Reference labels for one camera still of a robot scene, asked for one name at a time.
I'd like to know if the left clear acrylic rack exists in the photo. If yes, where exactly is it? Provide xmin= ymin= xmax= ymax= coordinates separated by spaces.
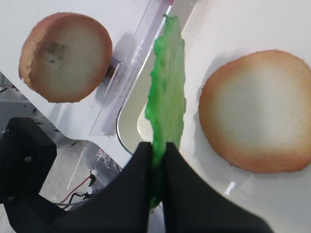
xmin=90 ymin=0 xmax=172 ymax=136

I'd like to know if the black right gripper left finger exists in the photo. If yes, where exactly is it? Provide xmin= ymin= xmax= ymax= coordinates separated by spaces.
xmin=0 ymin=117 xmax=152 ymax=233

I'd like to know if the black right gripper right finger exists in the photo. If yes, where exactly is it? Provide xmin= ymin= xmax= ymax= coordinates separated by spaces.
xmin=163 ymin=143 xmax=273 ymax=233

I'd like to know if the standing bread slice left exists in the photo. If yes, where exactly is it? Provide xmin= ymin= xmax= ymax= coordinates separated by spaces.
xmin=18 ymin=12 xmax=113 ymax=103

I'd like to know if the bread slice on tray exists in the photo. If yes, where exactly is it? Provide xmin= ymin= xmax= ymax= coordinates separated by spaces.
xmin=199 ymin=50 xmax=311 ymax=173

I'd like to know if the green lettuce leaf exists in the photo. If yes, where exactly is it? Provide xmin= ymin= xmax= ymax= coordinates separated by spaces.
xmin=145 ymin=16 xmax=187 ymax=209

